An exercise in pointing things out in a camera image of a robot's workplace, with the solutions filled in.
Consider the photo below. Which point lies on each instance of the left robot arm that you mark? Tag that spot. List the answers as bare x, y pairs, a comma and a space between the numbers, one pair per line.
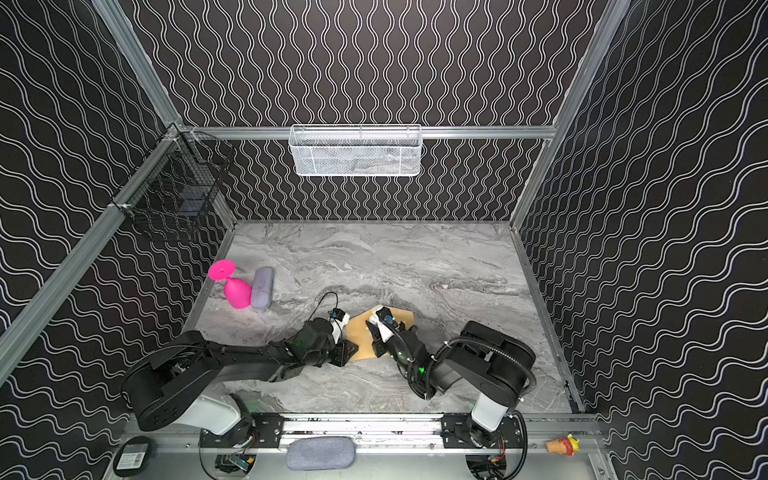
181, 383

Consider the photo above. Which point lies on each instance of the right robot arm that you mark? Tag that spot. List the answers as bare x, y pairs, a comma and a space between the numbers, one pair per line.
500, 367

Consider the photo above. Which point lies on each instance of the magenta plastic goblet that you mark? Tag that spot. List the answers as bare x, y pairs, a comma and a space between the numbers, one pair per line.
237, 291

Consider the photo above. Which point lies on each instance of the toy ice cream cone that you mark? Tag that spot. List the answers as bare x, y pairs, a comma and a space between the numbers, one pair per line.
567, 445

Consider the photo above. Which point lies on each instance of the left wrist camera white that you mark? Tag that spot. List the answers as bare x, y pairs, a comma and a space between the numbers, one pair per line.
338, 320

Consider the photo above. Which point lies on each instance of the white wire basket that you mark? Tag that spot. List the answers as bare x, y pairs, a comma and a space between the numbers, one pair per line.
358, 155

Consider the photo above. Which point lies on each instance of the grey fabric pouch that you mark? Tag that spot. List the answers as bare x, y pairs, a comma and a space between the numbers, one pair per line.
321, 453

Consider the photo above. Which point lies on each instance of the aluminium corner post left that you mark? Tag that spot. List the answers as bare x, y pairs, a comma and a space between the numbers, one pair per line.
127, 41

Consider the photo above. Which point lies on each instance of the aluminium left side rail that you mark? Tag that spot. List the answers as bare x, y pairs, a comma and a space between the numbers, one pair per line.
34, 318

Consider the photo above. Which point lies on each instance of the black round device with label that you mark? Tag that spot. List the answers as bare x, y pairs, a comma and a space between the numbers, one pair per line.
133, 456

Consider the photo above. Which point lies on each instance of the aluminium corner post right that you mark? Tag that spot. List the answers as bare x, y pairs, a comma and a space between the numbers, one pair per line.
611, 19

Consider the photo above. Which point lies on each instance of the aluminium corner post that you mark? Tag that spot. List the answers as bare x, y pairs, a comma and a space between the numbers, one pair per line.
611, 19
127, 41

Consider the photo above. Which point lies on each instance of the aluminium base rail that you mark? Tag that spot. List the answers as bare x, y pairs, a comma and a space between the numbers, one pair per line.
391, 433

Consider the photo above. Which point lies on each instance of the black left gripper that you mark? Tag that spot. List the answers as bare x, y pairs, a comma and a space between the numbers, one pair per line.
339, 348

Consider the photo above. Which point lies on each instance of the black wire basket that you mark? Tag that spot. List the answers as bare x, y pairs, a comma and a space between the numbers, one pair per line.
176, 203

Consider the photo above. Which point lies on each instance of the aluminium back crossbar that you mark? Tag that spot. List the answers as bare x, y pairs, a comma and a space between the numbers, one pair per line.
382, 131

